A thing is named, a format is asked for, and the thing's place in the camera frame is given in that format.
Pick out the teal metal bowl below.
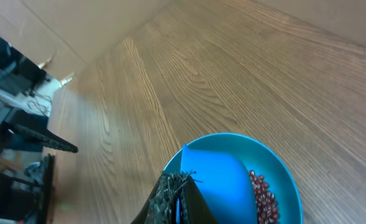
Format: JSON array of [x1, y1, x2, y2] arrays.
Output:
[[164, 133, 304, 223]]

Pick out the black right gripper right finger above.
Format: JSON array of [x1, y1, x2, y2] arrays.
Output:
[[178, 171, 219, 224]]

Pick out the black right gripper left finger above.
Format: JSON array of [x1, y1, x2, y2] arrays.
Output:
[[131, 172, 181, 224]]

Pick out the red beans in bowl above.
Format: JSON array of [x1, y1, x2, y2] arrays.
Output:
[[249, 170, 280, 224]]

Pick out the blue plastic measuring scoop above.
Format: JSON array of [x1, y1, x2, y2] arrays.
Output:
[[180, 145, 257, 224]]

